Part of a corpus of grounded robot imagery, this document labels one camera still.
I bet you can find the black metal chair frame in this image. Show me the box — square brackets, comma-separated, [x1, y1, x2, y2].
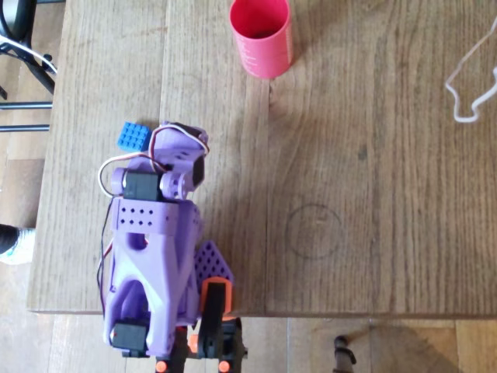
[0, 0, 57, 134]

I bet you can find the white red servo wire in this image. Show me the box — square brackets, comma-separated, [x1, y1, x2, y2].
[96, 155, 156, 312]
[148, 126, 213, 172]

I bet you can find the white camera cable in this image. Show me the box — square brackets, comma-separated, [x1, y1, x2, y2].
[444, 17, 497, 124]

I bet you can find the blue toy brick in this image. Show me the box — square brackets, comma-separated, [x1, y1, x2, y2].
[116, 121, 153, 153]

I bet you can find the red patterned mug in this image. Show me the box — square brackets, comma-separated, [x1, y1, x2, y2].
[228, 0, 293, 80]

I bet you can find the black and orange table clamp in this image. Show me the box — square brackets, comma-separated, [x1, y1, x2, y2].
[153, 277, 249, 373]

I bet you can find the white sneaker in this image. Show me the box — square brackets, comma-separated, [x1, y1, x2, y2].
[0, 228, 36, 266]

